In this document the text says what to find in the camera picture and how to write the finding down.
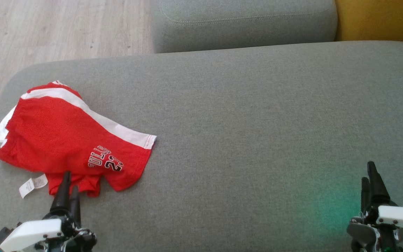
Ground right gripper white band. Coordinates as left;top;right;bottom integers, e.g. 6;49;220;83
347;161;403;252

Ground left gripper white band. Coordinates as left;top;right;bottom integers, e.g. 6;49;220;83
0;171;97;252

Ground red shorts white stripe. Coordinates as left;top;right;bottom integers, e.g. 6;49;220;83
0;80;157;192

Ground grey sofa seat cushion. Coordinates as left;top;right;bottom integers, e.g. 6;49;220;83
0;40;403;252

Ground yellow cushion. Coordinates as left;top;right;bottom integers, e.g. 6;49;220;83
334;0;403;49

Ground grey sofa back cushion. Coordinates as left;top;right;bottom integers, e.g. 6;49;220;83
151;0;338;54

